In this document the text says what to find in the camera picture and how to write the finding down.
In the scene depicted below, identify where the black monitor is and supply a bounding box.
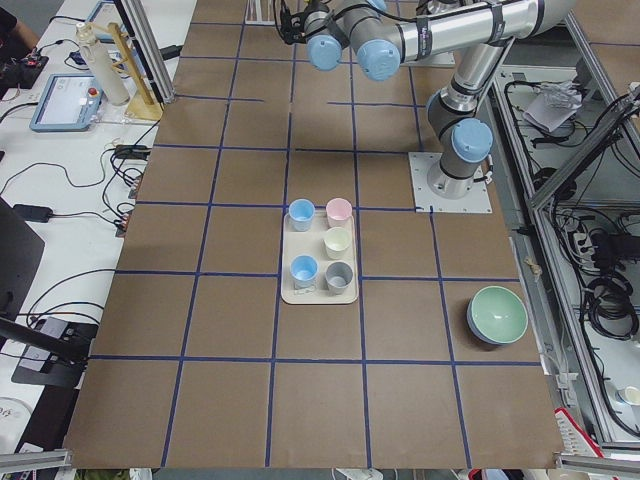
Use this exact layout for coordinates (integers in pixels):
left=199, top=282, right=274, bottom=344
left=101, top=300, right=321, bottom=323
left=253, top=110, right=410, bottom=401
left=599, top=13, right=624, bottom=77
left=0, top=200, right=45, bottom=320

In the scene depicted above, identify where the grey plastic cup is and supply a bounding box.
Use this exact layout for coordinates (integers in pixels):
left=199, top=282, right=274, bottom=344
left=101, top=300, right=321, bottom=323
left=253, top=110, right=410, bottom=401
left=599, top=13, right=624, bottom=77
left=325, top=261, right=354, bottom=295

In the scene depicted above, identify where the blue plastic cup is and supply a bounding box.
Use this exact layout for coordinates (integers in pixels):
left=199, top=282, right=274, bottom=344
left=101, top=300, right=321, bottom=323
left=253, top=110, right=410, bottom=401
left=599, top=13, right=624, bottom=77
left=290, top=255, right=318, bottom=289
left=288, top=198, right=315, bottom=232

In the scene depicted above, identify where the teach pendant tablet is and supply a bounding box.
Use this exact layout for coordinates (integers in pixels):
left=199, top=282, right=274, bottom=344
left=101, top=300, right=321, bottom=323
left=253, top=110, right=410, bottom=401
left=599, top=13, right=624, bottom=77
left=30, top=73, right=103, bottom=132

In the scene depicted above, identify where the black power adapter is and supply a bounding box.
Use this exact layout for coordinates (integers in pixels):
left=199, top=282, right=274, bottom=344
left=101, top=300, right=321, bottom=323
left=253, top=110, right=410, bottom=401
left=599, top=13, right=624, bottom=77
left=13, top=204, right=54, bottom=223

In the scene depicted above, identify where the pink plastic cup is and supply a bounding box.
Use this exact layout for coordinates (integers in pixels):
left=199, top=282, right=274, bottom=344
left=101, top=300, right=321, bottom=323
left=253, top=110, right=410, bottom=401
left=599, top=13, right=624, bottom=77
left=326, top=198, right=352, bottom=228

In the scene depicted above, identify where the green bowl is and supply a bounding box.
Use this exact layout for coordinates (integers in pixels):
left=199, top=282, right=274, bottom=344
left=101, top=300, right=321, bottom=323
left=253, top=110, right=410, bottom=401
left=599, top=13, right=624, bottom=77
left=467, top=286, right=528, bottom=345

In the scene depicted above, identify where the blue plastic cup front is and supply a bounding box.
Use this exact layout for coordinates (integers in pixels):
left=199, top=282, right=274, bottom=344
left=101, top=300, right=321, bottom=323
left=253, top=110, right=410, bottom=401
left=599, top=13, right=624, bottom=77
left=288, top=198, right=315, bottom=232

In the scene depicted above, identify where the wooden stand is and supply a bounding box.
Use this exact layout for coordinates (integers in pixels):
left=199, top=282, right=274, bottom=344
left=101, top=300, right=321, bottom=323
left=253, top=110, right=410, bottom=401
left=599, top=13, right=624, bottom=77
left=89, top=22, right=163, bottom=121

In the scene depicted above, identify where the aluminium frame post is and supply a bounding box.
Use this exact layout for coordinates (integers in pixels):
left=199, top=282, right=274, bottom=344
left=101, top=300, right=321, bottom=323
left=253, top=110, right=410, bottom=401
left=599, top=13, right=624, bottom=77
left=114, top=0, right=175, bottom=104

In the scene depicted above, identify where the cream plastic cup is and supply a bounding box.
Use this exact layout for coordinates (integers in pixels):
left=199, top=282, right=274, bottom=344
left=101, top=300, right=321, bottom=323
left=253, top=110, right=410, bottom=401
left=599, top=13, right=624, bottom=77
left=323, top=227, right=351, bottom=260

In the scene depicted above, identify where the black camera stand base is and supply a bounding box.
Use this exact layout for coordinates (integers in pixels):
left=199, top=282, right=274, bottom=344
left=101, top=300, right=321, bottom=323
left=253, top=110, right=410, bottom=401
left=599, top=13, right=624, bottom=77
left=7, top=316, right=98, bottom=389

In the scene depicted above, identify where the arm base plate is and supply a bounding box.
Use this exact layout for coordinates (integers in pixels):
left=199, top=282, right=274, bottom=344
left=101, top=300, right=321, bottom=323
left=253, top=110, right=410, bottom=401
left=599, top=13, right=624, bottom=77
left=402, top=51, right=456, bottom=68
left=408, top=152, right=492, bottom=214

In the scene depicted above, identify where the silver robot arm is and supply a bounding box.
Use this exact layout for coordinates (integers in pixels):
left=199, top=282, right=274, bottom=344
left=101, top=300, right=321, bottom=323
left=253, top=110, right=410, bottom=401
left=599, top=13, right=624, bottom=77
left=271, top=0, right=575, bottom=199

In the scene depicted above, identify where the crumpled paper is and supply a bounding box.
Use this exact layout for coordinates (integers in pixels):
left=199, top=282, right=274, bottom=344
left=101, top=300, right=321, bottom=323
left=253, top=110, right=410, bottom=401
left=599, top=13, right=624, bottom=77
left=523, top=81, right=582, bottom=133

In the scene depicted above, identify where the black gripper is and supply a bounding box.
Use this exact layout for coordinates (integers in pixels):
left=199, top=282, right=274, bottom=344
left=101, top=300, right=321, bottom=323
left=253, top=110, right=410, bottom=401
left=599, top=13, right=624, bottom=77
left=273, top=0, right=320, bottom=45

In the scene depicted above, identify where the cream plastic tray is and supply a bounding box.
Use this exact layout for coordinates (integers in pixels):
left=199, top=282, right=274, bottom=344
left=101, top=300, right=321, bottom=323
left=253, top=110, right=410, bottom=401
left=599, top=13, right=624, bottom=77
left=280, top=210, right=359, bottom=305

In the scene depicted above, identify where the blue plastic cup right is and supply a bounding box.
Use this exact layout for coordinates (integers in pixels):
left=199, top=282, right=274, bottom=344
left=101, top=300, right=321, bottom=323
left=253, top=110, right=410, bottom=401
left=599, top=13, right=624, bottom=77
left=290, top=255, right=318, bottom=289

